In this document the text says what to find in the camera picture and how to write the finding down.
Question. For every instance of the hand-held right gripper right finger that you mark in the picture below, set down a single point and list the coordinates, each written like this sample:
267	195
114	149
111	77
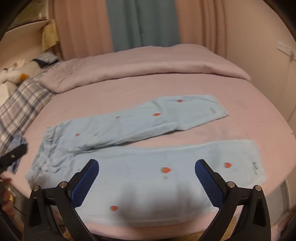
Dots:
209	183

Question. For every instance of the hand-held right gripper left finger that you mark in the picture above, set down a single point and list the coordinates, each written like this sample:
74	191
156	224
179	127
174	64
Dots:
84	183

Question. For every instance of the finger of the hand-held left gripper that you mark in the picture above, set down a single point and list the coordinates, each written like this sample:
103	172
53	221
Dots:
13	156

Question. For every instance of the light blue strawberry pants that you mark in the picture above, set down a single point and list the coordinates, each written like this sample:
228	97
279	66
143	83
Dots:
138	185

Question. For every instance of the person's left hand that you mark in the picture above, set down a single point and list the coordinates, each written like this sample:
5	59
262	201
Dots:
8	197

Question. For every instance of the folded blue cloth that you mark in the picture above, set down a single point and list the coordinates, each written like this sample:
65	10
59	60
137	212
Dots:
18	140

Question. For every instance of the plaid pillow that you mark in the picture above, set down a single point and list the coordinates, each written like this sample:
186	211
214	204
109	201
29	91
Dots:
20	104

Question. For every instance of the white cloth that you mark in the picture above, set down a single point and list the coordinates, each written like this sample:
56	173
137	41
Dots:
5	91

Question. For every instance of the white plush toy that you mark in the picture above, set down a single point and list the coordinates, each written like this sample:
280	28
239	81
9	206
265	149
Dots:
31	68

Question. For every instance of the blue striped pillow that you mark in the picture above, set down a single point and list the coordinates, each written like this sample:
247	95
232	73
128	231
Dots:
48	56

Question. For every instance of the yellow fringed cloth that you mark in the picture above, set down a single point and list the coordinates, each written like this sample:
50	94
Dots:
49	34

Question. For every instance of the white shelf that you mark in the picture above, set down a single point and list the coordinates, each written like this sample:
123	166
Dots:
25	29

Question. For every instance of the pink quilt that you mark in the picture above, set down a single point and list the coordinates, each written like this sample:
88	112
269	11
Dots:
138	64

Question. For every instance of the pink curtain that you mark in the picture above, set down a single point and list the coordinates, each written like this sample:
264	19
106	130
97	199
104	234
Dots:
198	23
81	27

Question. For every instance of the teal curtain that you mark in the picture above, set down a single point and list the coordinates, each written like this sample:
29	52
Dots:
143	23

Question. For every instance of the white wall socket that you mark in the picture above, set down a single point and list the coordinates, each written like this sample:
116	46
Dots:
285	48

